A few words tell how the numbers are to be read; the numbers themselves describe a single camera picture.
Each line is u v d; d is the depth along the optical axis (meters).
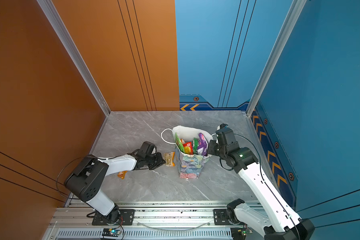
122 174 0.85
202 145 0.78
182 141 0.88
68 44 0.82
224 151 0.52
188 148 0.81
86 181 0.46
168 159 0.92
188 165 0.74
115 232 0.70
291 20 0.74
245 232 0.69
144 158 0.74
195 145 0.82
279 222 0.37
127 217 0.73
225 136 0.52
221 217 0.72
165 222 0.73
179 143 0.77
